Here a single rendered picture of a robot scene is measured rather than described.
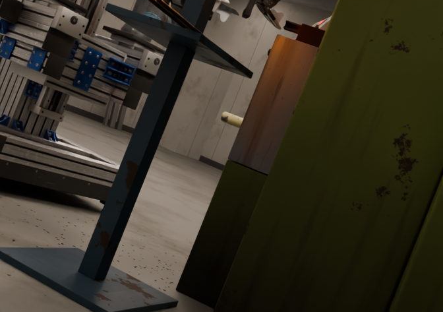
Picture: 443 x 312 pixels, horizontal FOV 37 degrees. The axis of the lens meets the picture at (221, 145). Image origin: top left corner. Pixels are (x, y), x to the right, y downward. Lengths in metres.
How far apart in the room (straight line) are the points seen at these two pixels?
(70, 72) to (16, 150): 0.43
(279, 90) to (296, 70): 0.09
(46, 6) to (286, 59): 1.04
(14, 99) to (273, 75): 1.33
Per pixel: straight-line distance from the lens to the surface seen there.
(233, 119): 2.79
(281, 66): 2.20
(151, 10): 2.58
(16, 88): 3.08
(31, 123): 3.11
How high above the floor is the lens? 0.51
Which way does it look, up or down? level
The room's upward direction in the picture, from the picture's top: 22 degrees clockwise
